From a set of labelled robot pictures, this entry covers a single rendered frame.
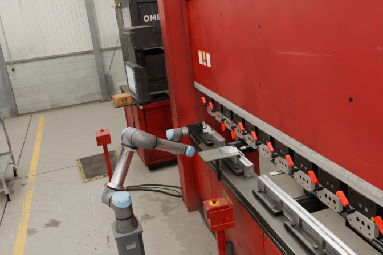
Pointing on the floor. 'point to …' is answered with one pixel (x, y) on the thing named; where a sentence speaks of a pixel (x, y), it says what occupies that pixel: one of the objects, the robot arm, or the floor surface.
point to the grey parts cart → (6, 162)
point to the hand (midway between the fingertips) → (212, 129)
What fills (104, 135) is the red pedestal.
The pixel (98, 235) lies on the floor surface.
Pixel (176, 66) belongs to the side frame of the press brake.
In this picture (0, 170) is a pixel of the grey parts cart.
